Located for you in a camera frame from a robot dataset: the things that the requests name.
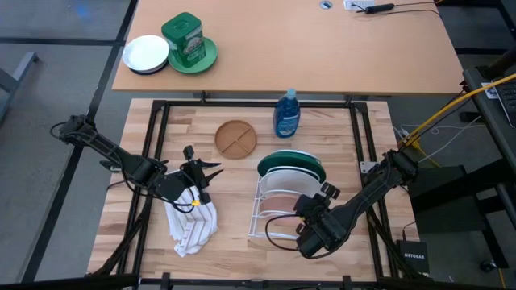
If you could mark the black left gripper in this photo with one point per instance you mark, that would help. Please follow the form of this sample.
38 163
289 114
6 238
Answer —
197 173

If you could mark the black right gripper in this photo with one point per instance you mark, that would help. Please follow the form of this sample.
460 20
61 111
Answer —
318 233

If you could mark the brown divided plate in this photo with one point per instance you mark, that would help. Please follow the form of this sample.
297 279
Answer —
230 137

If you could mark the black side table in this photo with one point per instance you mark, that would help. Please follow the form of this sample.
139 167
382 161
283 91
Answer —
435 193

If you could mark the beige desk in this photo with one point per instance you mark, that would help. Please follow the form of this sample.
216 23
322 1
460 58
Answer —
302 48

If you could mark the dark green plate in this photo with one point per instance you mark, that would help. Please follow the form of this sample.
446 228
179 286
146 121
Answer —
290 160

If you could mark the green detergent canister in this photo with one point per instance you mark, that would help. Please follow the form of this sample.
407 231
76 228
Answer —
185 40

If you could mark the pink plate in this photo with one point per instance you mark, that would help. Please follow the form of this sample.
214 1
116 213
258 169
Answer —
280 203

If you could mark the grey bench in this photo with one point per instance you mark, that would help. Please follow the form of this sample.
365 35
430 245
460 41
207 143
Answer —
24 64

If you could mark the black aluminium table frame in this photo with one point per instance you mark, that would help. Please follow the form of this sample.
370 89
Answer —
258 104

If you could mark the black Netgear switch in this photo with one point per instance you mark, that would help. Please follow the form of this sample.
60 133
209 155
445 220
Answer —
413 258

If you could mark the black power adapter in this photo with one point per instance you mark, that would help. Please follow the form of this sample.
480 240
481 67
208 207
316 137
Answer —
381 7

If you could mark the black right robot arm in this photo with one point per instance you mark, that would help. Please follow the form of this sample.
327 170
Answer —
371 189

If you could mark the light green plate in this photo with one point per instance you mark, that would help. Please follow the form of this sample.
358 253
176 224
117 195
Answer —
209 56

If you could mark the dark blue plate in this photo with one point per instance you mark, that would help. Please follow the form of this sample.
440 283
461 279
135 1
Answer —
147 73

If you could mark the blue dish soap bottle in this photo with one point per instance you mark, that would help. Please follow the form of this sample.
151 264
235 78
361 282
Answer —
287 117

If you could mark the black laptop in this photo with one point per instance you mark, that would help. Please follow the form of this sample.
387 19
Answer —
508 100

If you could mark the grey desk grommet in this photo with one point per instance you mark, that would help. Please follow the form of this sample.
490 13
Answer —
326 5

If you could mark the white power strip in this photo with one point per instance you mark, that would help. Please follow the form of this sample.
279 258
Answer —
352 5

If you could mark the white striped towel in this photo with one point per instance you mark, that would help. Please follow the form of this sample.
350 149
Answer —
193 229

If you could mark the white plate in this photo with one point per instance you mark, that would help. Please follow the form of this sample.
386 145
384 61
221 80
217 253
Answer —
286 181

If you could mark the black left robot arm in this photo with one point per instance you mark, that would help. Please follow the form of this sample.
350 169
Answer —
117 157

